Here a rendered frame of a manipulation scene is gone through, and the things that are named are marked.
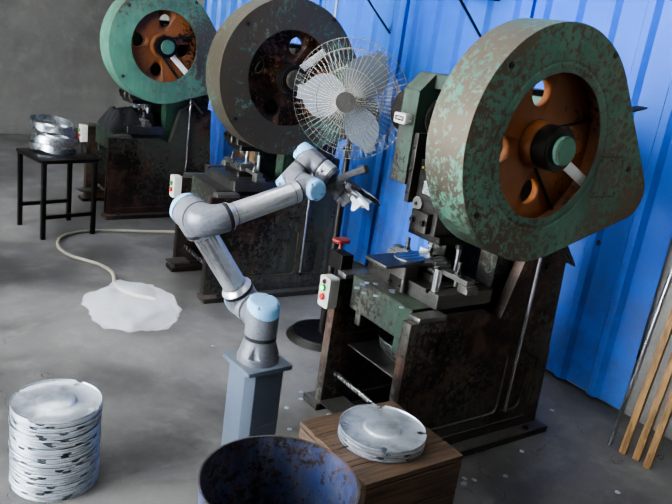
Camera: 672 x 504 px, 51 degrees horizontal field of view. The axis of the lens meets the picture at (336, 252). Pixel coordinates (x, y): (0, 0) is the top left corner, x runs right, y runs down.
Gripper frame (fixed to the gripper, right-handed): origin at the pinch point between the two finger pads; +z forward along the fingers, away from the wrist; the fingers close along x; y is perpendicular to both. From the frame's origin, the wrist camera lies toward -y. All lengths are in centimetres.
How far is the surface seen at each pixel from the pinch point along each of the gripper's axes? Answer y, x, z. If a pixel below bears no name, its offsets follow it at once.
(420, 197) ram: -5.3, -37.7, 6.1
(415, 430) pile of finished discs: 44, 22, 60
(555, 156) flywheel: -51, -5, 36
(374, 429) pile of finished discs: 50, 30, 50
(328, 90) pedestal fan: -8, -83, -65
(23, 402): 113, 62, -43
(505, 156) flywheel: -40.8, -6.6, 23.2
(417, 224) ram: 3.2, -34.4, 12.3
